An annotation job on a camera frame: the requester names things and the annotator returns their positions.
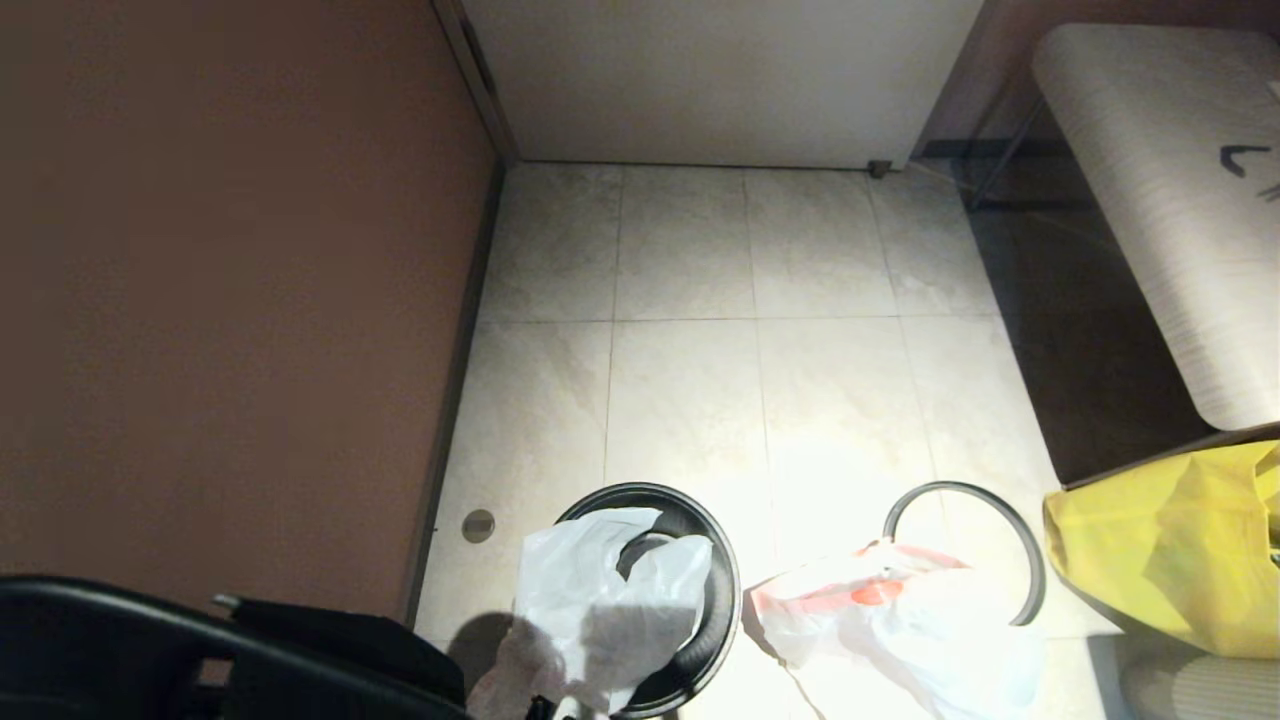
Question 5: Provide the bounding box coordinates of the fresh white plastic bag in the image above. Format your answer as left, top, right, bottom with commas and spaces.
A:
465, 507, 715, 720

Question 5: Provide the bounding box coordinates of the black round trash bin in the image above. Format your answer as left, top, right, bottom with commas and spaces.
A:
553, 482, 743, 719

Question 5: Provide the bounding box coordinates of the used white bin liner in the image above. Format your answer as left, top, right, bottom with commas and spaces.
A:
750, 540, 1046, 720

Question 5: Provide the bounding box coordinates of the grey bin rim ring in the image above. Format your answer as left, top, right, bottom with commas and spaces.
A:
883, 481, 1047, 627

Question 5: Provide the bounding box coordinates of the yellow bag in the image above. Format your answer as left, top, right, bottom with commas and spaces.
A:
1043, 440, 1280, 659

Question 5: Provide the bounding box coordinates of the dark grey baseboard strip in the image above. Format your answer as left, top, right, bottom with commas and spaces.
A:
403, 160, 508, 626

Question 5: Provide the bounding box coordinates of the white door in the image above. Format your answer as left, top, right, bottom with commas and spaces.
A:
460, 0, 986, 169

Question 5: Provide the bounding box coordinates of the grey door frame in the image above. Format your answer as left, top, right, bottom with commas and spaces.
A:
432, 0, 522, 167

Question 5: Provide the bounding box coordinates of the black metal bench frame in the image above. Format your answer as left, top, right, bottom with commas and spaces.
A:
963, 98, 1057, 214

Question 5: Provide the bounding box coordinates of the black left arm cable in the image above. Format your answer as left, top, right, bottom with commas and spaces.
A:
0, 575, 261, 661

